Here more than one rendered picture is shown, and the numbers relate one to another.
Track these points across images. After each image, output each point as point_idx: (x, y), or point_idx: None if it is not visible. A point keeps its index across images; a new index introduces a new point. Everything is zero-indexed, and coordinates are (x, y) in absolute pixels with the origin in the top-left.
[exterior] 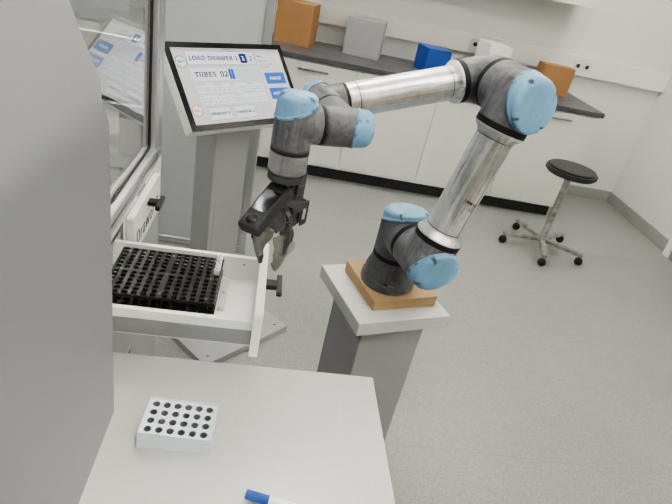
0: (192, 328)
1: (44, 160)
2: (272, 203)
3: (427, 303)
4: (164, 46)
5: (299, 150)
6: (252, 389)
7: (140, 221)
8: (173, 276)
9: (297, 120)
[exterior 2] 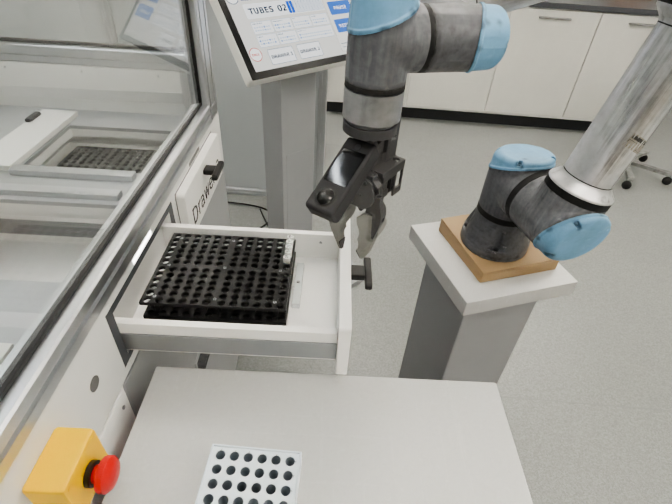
0: (260, 344)
1: None
2: (353, 170)
3: (547, 267)
4: None
5: (391, 83)
6: (343, 413)
7: (195, 195)
8: (233, 270)
9: (386, 31)
